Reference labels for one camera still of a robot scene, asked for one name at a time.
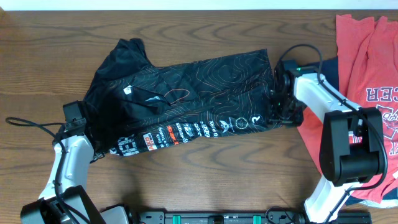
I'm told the red t-shirt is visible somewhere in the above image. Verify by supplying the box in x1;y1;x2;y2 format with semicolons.
297;14;398;205

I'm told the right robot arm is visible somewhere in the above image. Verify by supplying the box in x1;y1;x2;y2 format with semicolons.
267;60;388;223

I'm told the black orange patterned jersey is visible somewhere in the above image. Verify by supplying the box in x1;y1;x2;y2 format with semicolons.
84;39;274;156

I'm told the navy blue garment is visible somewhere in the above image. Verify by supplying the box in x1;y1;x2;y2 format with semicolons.
303;56;398;207

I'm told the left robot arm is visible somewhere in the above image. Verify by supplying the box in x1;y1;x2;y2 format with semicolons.
21;101;132;224

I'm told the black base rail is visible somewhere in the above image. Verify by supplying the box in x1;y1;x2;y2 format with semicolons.
60;205;373;224

